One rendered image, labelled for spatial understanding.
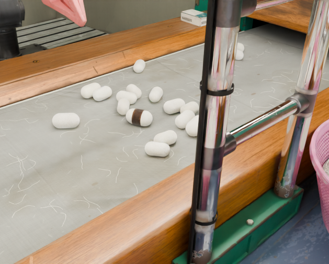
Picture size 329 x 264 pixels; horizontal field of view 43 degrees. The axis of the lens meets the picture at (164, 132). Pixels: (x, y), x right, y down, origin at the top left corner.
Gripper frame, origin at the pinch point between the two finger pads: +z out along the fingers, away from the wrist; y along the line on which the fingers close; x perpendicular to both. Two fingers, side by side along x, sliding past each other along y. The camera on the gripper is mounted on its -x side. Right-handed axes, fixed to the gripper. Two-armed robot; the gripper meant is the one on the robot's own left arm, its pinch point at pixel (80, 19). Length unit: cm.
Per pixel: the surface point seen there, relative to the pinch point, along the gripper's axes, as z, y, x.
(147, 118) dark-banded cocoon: 17.6, 0.2, -1.6
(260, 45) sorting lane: 10.9, 40.7, 6.1
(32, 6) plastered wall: -121, 92, 174
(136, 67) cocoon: 6.2, 10.8, 8.4
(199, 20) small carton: -0.4, 33.8, 10.7
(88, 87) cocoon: 7.9, -0.8, 6.3
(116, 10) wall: -79, 115, 130
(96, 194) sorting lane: 23.9, -13.1, -4.7
